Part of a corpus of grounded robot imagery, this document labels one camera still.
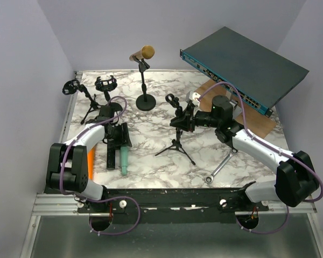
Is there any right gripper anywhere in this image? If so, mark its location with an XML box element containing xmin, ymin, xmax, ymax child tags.
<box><xmin>170</xmin><ymin>103</ymin><xmax>221</xmax><ymax>133</ymax></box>

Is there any mint green microphone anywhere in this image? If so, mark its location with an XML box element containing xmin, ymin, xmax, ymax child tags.
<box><xmin>120</xmin><ymin>146</ymin><xmax>129</xmax><ymax>176</ymax></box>

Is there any black silver-grille microphone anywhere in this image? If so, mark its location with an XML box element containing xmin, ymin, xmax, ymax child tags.
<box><xmin>107</xmin><ymin>142</ymin><xmax>116</xmax><ymax>170</ymax></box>

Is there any black tall tripod stand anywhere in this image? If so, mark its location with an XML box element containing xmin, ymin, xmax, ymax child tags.
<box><xmin>155</xmin><ymin>94</ymin><xmax>196</xmax><ymax>165</ymax></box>

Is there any orange microphone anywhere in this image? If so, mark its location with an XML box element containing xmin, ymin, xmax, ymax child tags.
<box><xmin>87</xmin><ymin>147</ymin><xmax>95</xmax><ymax>180</ymax></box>

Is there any black round-base shock-mount stand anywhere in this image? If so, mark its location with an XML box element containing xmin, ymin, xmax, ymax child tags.
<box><xmin>95</xmin><ymin>75</ymin><xmax>123</xmax><ymax>114</ymax></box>

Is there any black tripod shock-mount stand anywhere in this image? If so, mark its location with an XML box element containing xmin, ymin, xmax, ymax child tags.
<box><xmin>61</xmin><ymin>79</ymin><xmax>101</xmax><ymax>125</ymax></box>

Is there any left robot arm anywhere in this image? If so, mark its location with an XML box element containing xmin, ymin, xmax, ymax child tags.
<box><xmin>46</xmin><ymin>106</ymin><xmax>132</xmax><ymax>212</ymax></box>

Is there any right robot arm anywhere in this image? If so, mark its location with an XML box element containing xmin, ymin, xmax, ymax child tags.
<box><xmin>165</xmin><ymin>91</ymin><xmax>320</xmax><ymax>211</ymax></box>

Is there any black round-base clip stand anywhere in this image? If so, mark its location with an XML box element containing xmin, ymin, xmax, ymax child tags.
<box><xmin>132</xmin><ymin>55</ymin><xmax>156</xmax><ymax>111</ymax></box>

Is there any gold microphone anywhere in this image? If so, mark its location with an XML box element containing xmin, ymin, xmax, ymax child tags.
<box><xmin>129</xmin><ymin>45</ymin><xmax>155</xmax><ymax>61</ymax></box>

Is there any silver ratchet wrench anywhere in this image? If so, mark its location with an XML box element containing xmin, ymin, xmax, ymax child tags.
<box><xmin>205</xmin><ymin>148</ymin><xmax>238</xmax><ymax>184</ymax></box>

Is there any wooden board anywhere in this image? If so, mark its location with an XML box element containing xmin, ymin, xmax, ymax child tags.
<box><xmin>200</xmin><ymin>86</ymin><xmax>276</xmax><ymax>139</ymax></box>

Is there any metal switch bracket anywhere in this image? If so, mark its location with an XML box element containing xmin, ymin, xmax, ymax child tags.
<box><xmin>226</xmin><ymin>91</ymin><xmax>242</xmax><ymax>119</ymax></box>

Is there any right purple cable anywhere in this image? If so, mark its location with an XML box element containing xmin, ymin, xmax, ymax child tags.
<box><xmin>195</xmin><ymin>82</ymin><xmax>323</xmax><ymax>234</ymax></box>

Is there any purple cable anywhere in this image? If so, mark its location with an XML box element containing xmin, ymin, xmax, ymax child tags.
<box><xmin>195</xmin><ymin>82</ymin><xmax>323</xmax><ymax>234</ymax></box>
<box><xmin>59</xmin><ymin>96</ymin><xmax>141</xmax><ymax>237</ymax></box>

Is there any black front mounting rail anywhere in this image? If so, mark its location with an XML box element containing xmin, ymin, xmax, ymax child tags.
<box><xmin>68</xmin><ymin>188</ymin><xmax>272</xmax><ymax>228</ymax></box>

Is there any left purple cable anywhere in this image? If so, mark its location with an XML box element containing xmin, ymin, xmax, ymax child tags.
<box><xmin>59</xmin><ymin>96</ymin><xmax>141</xmax><ymax>237</ymax></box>

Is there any teal network switch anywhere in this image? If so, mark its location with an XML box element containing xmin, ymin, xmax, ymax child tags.
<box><xmin>180</xmin><ymin>27</ymin><xmax>309</xmax><ymax>117</ymax></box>

